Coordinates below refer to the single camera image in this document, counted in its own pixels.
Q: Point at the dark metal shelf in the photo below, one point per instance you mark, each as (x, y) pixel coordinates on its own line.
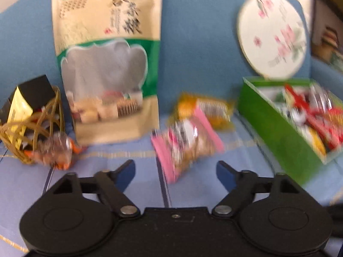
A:
(327, 18)

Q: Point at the green cardboard box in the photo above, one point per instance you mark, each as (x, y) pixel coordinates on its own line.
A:
(276, 131)

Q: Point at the round floral disc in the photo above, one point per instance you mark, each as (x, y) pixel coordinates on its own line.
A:
(270, 37)

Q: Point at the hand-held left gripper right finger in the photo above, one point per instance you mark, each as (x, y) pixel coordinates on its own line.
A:
(225, 174)

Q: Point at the pink snack packet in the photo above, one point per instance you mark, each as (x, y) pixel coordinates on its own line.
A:
(185, 144)

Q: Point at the light blue striped cloth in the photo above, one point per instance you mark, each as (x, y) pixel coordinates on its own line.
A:
(144, 171)

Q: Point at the clear orange snack bag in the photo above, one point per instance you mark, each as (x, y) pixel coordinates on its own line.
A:
(53, 150)

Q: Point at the pile of assorted snack packets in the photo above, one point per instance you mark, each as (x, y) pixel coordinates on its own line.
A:
(316, 112)

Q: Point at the blue sofa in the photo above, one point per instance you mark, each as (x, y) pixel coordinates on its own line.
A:
(198, 45)

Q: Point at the yellow snack packet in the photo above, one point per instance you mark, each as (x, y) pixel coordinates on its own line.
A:
(214, 109)

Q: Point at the large beige snack pouch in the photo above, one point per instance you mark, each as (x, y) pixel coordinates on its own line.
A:
(107, 18)

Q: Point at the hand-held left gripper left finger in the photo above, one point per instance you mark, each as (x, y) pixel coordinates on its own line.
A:
(126, 174)

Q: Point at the black and yellow box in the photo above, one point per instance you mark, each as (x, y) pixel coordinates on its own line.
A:
(24, 107)

